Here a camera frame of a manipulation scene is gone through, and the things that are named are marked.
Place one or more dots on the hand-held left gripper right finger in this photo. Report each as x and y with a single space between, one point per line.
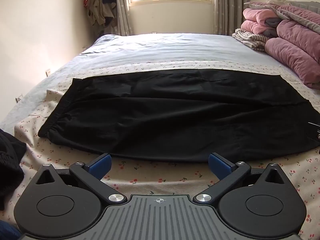
220 166

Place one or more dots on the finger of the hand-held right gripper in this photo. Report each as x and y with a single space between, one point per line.
317 131

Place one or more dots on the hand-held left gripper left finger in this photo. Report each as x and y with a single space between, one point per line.
100 166

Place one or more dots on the black pants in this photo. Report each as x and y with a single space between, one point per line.
175 117

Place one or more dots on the cherry-print bed sheet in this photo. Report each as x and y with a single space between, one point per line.
150 172

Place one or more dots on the mauve quilt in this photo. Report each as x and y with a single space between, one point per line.
295 52

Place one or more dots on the black knit cloth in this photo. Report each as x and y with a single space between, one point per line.
10 167

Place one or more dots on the blue cloth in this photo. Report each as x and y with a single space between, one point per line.
6 231

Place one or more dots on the striped folded cloth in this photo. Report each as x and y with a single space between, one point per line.
250 38

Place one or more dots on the grey folded blanket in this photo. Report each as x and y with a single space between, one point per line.
272 23

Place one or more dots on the light pink folded quilt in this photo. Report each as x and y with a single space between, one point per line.
252 16

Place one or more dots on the bed with blue sheet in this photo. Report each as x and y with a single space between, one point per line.
162 47

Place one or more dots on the grey patterned curtain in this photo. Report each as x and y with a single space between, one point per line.
230 5
122 10

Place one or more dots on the hanging clothes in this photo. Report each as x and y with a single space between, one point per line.
97 7

